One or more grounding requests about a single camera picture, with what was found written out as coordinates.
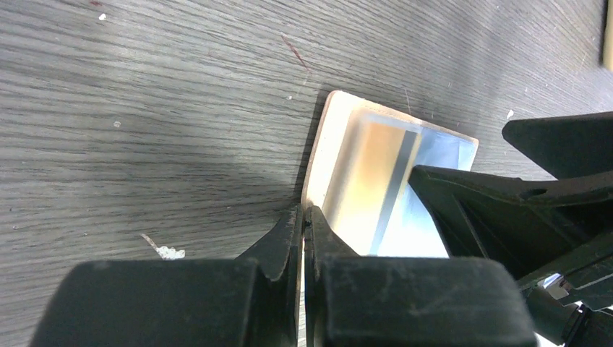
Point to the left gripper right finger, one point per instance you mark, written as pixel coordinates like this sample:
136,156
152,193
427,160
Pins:
354,300

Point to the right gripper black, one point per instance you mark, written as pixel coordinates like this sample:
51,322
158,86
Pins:
553,237

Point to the beige leather card holder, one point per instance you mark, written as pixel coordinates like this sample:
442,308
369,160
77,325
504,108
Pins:
411,231

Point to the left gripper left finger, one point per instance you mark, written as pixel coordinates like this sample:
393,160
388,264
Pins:
251,300

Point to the yellow oval tray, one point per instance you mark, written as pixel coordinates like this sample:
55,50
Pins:
606,52

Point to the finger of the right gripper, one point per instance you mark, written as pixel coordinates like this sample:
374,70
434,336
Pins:
565,146

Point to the yellow card with dark stripe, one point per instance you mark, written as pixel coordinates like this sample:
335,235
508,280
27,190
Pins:
367,179

